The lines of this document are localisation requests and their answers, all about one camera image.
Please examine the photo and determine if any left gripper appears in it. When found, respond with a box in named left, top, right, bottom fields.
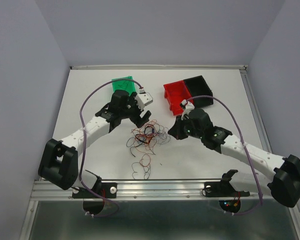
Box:
left=120, top=92, right=151, bottom=128

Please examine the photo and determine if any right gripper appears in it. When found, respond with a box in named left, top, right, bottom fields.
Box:
left=167, top=114, right=204, bottom=140

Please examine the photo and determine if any multicolour wire bundle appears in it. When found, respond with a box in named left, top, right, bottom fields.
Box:
left=126, top=119, right=172, bottom=181

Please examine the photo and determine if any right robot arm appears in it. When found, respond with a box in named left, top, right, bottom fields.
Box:
left=168, top=108, right=300, bottom=208

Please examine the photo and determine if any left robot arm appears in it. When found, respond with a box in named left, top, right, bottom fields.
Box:
left=38, top=90, right=153, bottom=197

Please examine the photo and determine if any green plastic bin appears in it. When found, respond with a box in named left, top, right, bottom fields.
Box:
left=112, top=75, right=136, bottom=95

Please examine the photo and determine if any red plastic bin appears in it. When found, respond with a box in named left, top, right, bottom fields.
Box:
left=163, top=80, right=191, bottom=116

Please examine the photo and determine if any black plastic bin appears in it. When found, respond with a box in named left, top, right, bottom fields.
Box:
left=183, top=75, right=214, bottom=108

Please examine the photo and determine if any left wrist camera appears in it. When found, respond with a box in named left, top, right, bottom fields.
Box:
left=134, top=92, right=153, bottom=110

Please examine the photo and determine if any aluminium front rail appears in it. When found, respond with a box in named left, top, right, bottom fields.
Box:
left=29, top=177, right=298, bottom=201

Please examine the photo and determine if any aluminium rail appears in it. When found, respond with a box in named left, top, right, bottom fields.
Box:
left=239, top=69, right=282, bottom=179
left=29, top=177, right=298, bottom=201
left=70, top=64, right=248, bottom=70

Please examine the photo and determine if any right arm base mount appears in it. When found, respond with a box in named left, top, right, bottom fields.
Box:
left=201, top=169, right=250, bottom=198

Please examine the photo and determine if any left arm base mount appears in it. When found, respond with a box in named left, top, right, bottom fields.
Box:
left=71, top=181, right=118, bottom=199

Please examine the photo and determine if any aluminium back rail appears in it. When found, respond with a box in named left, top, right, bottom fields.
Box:
left=70, top=64, right=248, bottom=70

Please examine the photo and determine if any aluminium right side rail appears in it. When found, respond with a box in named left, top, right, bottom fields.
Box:
left=239, top=69, right=282, bottom=179

